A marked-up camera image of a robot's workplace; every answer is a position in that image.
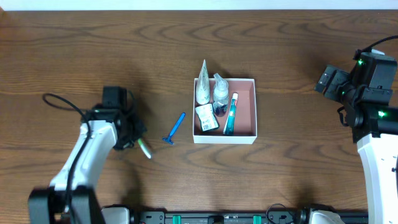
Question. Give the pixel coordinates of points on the green blue toothbrush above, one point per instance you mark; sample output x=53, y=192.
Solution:
x=145, y=149

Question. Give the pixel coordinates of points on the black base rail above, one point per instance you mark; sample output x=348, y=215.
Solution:
x=276, y=213

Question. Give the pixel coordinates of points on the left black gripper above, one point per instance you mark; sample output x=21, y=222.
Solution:
x=134, y=134

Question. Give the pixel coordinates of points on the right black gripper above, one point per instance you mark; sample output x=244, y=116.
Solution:
x=329, y=82

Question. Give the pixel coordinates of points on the white lotion tube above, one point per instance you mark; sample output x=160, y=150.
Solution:
x=202, y=90

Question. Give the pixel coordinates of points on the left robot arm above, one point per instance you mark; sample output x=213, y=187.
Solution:
x=72, y=191

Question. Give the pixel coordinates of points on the blue disposable razor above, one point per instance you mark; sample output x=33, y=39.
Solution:
x=168, y=139

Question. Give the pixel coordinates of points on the green white wipes packet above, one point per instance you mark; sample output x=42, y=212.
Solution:
x=206, y=116

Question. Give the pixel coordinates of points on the white pink cardboard box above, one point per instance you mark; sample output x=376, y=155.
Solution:
x=245, y=123

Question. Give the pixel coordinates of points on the clear blue soap pump bottle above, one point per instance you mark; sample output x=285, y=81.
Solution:
x=220, y=95

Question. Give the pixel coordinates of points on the teal toothpaste tube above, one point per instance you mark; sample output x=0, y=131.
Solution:
x=229, y=126

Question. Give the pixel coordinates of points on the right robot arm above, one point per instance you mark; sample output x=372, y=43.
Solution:
x=364, y=94

